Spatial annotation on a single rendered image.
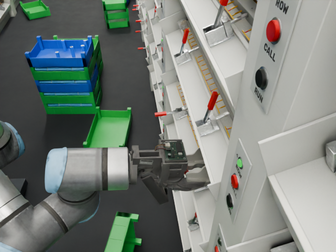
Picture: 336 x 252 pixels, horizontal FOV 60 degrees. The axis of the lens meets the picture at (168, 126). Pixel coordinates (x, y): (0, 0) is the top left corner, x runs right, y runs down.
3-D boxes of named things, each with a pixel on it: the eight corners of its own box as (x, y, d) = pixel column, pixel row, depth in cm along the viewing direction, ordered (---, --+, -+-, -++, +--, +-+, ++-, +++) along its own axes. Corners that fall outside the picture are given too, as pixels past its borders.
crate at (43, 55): (29, 67, 151) (24, 53, 146) (41, 48, 166) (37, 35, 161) (87, 67, 152) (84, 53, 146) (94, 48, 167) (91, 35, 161)
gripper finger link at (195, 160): (225, 150, 66) (187, 154, 63) (219, 167, 70) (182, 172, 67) (220, 140, 68) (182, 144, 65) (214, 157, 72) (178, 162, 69)
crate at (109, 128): (124, 156, 149) (123, 145, 143) (85, 155, 149) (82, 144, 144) (132, 118, 171) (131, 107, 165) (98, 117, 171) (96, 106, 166)
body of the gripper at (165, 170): (191, 164, 59) (131, 166, 57) (184, 189, 65) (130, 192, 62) (184, 138, 64) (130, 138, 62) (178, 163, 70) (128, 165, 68)
